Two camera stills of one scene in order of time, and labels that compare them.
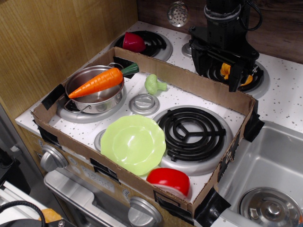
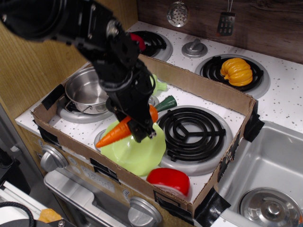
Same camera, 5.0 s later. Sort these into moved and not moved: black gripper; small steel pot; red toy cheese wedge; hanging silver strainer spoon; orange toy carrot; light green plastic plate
Moved: orange toy carrot; black gripper
Not moved: small steel pot; red toy cheese wedge; light green plastic plate; hanging silver strainer spoon
